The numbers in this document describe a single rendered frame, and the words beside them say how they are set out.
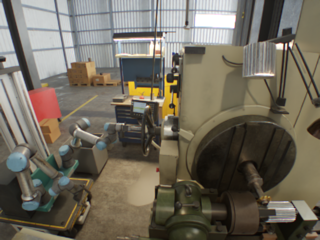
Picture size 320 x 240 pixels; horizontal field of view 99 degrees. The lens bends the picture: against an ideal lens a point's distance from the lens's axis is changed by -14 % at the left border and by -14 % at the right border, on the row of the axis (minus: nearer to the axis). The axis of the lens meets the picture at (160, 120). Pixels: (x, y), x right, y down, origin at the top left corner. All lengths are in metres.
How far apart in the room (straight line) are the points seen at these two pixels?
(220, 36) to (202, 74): 13.74
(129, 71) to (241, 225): 2.83
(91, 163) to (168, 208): 1.99
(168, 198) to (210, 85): 0.56
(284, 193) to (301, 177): 0.18
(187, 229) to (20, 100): 1.60
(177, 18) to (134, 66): 11.39
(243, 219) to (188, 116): 0.53
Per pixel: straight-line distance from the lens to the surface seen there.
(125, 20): 14.76
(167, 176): 0.99
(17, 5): 5.67
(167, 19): 14.18
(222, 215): 0.82
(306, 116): 1.12
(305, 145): 1.24
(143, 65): 3.00
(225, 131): 0.81
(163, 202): 0.73
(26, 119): 1.80
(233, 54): 0.82
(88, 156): 2.53
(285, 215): 0.94
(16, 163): 1.33
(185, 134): 0.86
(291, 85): 0.99
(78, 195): 1.52
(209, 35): 14.32
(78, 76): 8.85
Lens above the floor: 1.89
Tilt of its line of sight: 26 degrees down
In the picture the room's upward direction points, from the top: straight up
